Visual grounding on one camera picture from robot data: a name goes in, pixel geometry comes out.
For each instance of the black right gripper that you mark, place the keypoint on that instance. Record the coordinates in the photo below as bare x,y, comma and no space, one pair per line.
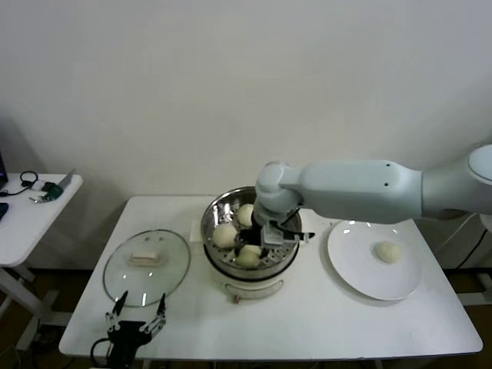
251,234

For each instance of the white side table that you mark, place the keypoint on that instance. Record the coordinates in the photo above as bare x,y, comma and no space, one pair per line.
34,230

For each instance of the dark blue object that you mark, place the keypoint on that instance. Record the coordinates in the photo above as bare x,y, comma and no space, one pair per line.
2,211

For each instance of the green tool holder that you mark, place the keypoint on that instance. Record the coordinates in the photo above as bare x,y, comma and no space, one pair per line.
52,190

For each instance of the dark laptop edge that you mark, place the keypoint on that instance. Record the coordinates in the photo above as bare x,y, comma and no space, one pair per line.
2,171

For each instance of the stainless steel steamer basket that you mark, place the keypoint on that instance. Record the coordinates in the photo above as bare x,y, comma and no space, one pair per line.
221,207

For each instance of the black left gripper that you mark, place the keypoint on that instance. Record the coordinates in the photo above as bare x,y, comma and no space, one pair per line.
126,338

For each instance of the white metal stand base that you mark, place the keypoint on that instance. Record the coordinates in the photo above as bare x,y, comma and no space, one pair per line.
478,298

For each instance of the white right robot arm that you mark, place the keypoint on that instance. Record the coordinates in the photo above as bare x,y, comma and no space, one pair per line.
346,192

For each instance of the grey hand saw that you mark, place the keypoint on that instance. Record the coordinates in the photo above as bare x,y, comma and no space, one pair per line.
69,177

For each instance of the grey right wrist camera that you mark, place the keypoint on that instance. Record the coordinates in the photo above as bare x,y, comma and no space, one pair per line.
273,238

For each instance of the white ceramic plate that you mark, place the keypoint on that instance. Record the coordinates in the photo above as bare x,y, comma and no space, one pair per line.
353,261

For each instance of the silver hex keys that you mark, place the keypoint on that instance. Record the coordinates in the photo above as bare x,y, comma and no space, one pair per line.
36,199

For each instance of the white steamed baozi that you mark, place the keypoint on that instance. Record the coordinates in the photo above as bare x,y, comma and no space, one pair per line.
225,235
245,214
248,258
388,252

